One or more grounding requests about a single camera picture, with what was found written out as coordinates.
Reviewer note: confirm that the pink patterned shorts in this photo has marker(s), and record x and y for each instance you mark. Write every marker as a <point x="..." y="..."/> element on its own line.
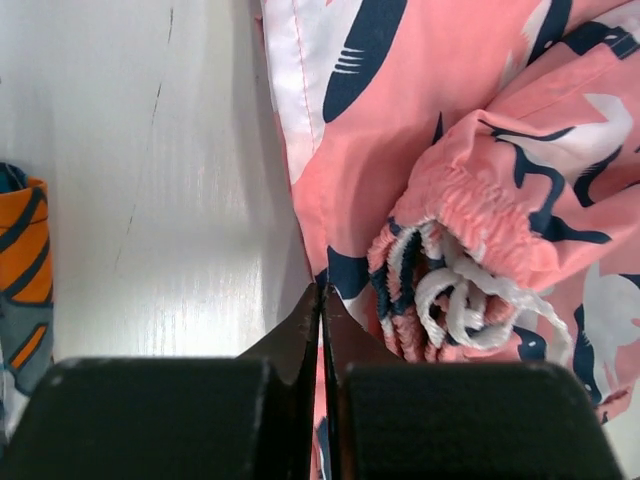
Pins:
<point x="465" y="174"/>

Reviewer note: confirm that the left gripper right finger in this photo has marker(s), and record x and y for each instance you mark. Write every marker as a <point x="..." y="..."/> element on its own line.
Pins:
<point x="390" y="419"/>

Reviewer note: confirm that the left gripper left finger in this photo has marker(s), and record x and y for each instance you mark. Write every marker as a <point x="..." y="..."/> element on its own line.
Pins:
<point x="248" y="417"/>

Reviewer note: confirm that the patterned orange blue shorts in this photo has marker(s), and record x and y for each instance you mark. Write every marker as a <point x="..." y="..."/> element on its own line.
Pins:
<point x="26" y="292"/>

